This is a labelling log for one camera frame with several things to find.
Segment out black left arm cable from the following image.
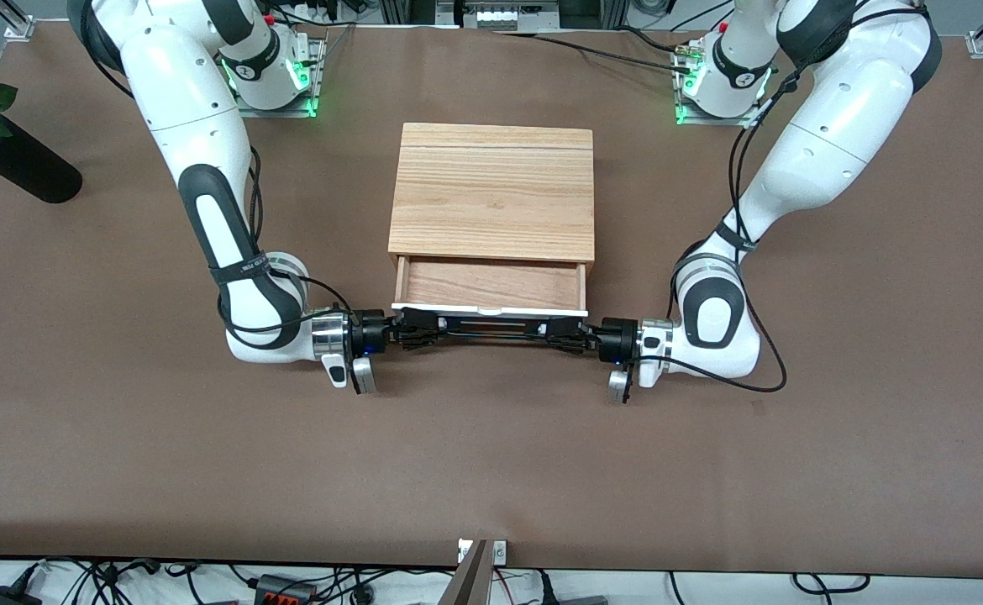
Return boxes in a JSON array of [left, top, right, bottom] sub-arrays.
[[630, 71, 788, 394]]

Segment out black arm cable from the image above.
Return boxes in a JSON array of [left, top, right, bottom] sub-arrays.
[[630, 71, 788, 394], [216, 145, 356, 335]]

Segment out white metal bracket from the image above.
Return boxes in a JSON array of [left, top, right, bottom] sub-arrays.
[[458, 539, 507, 566]]

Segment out light wooden drawer cabinet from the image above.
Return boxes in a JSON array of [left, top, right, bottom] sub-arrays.
[[388, 123, 597, 271]]

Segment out black orange connector box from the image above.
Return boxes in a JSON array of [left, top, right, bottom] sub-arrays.
[[252, 574, 316, 604]]

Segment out black ribbed cylinder vase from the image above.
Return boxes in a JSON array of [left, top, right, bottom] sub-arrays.
[[0, 118, 83, 204]]

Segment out white power strip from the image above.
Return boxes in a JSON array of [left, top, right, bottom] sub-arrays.
[[269, 0, 343, 24]]

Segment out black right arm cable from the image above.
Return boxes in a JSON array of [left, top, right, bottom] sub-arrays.
[[216, 145, 356, 335]]

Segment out black cable across table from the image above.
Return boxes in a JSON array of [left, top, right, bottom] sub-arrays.
[[500, 30, 696, 75]]

